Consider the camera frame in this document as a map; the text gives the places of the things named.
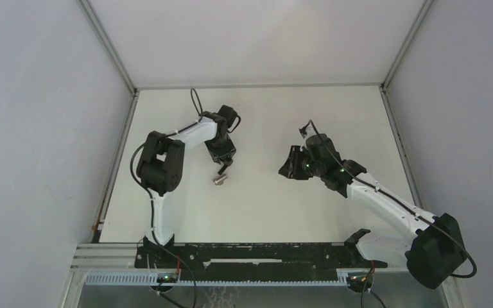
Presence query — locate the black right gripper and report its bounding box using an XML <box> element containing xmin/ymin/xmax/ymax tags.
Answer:
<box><xmin>279</xmin><ymin>145</ymin><xmax>325</xmax><ymax>180</ymax></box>

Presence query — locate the silver tee pipe fitting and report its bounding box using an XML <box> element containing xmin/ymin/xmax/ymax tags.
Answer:
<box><xmin>213</xmin><ymin>173</ymin><xmax>228</xmax><ymax>185</ymax></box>

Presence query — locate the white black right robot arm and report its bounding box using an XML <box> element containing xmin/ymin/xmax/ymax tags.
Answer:
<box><xmin>278</xmin><ymin>134</ymin><xmax>468</xmax><ymax>289</ymax></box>

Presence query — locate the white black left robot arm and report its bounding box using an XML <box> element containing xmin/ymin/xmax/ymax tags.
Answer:
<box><xmin>130</xmin><ymin>105</ymin><xmax>241</xmax><ymax>268</ymax></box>

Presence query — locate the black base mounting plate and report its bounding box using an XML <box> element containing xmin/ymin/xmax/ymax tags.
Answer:
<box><xmin>134</xmin><ymin>242</ymin><xmax>387</xmax><ymax>283</ymax></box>

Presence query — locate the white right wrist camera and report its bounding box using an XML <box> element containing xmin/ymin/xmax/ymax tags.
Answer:
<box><xmin>299</xmin><ymin>126</ymin><xmax>316</xmax><ymax>139</ymax></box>

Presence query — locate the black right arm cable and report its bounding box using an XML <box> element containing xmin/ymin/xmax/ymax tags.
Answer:
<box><xmin>299</xmin><ymin>119</ymin><xmax>478</xmax><ymax>279</ymax></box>

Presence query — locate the aluminium frame rail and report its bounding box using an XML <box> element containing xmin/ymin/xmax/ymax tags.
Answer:
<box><xmin>87</xmin><ymin>89</ymin><xmax>140</xmax><ymax>244</ymax></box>

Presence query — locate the white slotted cable duct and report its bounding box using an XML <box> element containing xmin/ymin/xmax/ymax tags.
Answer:
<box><xmin>83</xmin><ymin>271</ymin><xmax>349</xmax><ymax>287</ymax></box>

